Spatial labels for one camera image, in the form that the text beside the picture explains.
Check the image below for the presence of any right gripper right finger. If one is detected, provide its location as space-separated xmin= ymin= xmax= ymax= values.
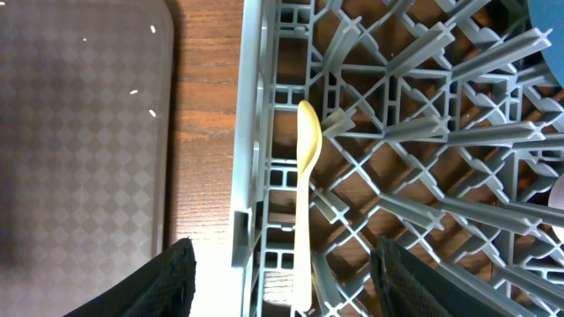
xmin=370 ymin=238 xmax=500 ymax=317

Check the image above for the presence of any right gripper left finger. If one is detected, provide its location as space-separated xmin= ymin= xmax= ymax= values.
xmin=68 ymin=238 xmax=197 ymax=317

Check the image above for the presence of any yellow plastic spoon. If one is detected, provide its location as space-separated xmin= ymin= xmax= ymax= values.
xmin=292 ymin=100 xmax=323 ymax=312

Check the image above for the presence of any dark blue plate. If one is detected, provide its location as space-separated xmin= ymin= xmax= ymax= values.
xmin=527 ymin=0 xmax=564 ymax=86

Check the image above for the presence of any pink cup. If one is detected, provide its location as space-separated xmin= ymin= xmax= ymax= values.
xmin=547 ymin=175 xmax=564 ymax=242

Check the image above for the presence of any grey dishwasher rack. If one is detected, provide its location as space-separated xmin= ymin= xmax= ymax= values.
xmin=230 ymin=0 xmax=563 ymax=316

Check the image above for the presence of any brown serving tray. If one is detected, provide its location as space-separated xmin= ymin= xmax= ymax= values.
xmin=1 ymin=0 xmax=174 ymax=316

